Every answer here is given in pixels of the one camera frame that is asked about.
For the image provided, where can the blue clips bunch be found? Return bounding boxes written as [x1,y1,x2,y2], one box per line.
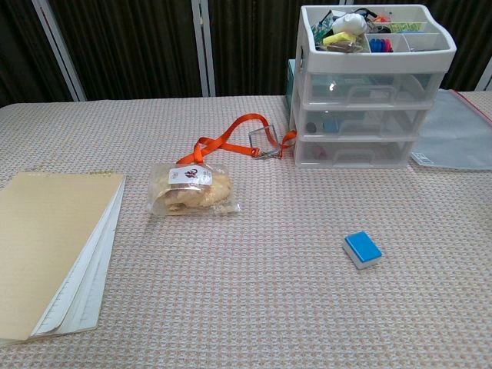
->
[369,37,393,53]

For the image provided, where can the beige woven tablecloth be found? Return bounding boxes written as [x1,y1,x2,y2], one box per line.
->
[0,91,492,369]

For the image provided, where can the green blue packet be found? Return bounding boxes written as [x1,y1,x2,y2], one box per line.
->
[387,22,426,34]

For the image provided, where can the green patterned card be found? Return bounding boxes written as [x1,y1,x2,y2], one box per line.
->
[311,13,331,39]

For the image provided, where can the white plastic drawer unit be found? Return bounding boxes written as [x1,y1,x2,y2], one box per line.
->
[288,4,457,170]

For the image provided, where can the white crumpled item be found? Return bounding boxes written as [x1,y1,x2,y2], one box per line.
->
[331,12,368,35]

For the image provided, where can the clear badge holder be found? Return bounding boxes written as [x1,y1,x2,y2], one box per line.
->
[248,123,282,155]

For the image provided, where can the yellow small item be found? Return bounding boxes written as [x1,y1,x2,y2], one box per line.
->
[321,32,358,46]

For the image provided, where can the brown wrapped item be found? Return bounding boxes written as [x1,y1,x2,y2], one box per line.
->
[317,41,364,53]

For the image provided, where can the blue white mahjong tile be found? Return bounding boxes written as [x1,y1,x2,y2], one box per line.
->
[341,230,384,271]

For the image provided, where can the white partition frame post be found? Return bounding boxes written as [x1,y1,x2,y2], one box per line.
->
[474,61,492,92]
[191,0,216,97]
[32,0,86,101]

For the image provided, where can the clear drawer with teal contents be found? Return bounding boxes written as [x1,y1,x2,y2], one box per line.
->
[305,71,445,105]

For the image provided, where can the orange lanyard strap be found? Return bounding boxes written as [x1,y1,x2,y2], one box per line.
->
[177,113,298,167]

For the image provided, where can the clear drawer with pink clip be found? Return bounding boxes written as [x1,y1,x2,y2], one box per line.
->
[298,138,418,167]

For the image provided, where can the teal cardboard box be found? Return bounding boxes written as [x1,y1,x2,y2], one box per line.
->
[284,59,298,107]

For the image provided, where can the clear pouch with red zipper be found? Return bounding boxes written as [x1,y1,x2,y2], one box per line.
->
[410,88,492,171]

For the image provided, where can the tan cover notepad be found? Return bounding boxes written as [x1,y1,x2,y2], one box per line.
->
[0,171,127,347]

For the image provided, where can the bagged pastry snack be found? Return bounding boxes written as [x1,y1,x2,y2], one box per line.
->
[148,161,241,217]

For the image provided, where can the clear drawer with blue item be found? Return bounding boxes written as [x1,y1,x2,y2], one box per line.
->
[301,107,431,138]

